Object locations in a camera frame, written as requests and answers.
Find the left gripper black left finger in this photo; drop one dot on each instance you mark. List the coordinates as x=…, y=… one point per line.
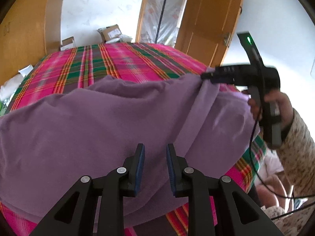
x=95, y=198

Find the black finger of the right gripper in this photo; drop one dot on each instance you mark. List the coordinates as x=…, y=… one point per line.
x=212, y=77

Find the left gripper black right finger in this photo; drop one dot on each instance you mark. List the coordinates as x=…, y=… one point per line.
x=217, y=206

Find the purple fleece sweater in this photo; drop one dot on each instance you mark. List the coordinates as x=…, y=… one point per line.
x=48, y=145

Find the right floral sleeve forearm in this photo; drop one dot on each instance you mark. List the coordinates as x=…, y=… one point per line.
x=296, y=155

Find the brown blanket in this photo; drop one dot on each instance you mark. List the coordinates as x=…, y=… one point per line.
x=276, y=184

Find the wooden door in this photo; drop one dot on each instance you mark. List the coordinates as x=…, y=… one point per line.
x=207, y=28

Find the brown cardboard box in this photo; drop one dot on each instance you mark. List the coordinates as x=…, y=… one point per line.
x=110, y=34

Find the pink plaid bed cover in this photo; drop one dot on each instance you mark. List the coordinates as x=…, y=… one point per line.
x=64, y=71

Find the small white cardboard box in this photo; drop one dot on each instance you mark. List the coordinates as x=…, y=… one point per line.
x=68, y=43

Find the wooden wardrobe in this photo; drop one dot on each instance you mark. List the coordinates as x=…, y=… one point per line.
x=30, y=30

